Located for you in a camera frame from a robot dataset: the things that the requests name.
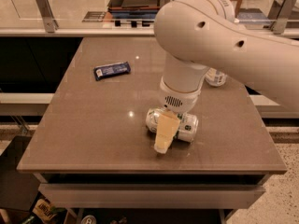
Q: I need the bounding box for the can under table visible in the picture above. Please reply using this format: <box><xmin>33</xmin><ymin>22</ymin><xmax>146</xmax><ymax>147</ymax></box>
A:
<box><xmin>80</xmin><ymin>215</ymin><xmax>96</xmax><ymax>224</ymax></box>

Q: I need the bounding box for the left metal glass bracket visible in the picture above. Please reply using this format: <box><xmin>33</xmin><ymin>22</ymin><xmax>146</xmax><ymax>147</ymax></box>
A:
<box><xmin>36</xmin><ymin>0</ymin><xmax>59</xmax><ymax>33</ymax></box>

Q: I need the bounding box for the grey table drawer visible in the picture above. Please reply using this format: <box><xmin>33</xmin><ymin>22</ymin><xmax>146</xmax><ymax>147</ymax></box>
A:
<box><xmin>39</xmin><ymin>184</ymin><xmax>265</xmax><ymax>209</ymax></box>

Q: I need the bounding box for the white green 7up can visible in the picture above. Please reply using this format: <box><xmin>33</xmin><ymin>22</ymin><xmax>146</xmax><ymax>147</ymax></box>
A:
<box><xmin>146</xmin><ymin>107</ymin><xmax>198</xmax><ymax>143</ymax></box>

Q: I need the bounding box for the right metal glass bracket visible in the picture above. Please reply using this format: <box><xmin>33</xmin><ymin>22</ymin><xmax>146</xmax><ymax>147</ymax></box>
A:
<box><xmin>271</xmin><ymin>0</ymin><xmax>297</xmax><ymax>35</ymax></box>

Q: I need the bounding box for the clear plastic water bottle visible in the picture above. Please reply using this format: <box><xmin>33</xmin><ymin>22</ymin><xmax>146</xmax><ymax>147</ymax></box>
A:
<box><xmin>205</xmin><ymin>68</ymin><xmax>227</xmax><ymax>87</ymax></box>

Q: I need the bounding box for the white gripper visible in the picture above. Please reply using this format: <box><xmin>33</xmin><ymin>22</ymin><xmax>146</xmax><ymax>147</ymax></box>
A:
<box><xmin>154</xmin><ymin>77</ymin><xmax>202</xmax><ymax>154</ymax></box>

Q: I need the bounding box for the brown snack bag below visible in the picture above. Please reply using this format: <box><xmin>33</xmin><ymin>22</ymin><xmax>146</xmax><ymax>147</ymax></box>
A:
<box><xmin>33</xmin><ymin>199</ymin><xmax>65</xmax><ymax>224</ymax></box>

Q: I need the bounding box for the blue snack bar wrapper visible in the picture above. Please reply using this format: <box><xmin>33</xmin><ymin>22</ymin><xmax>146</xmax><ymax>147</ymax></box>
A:
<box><xmin>93</xmin><ymin>62</ymin><xmax>131</xmax><ymax>81</ymax></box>

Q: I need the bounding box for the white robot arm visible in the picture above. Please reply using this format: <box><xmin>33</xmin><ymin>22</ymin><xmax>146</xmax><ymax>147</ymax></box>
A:
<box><xmin>154</xmin><ymin>0</ymin><xmax>299</xmax><ymax>114</ymax></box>

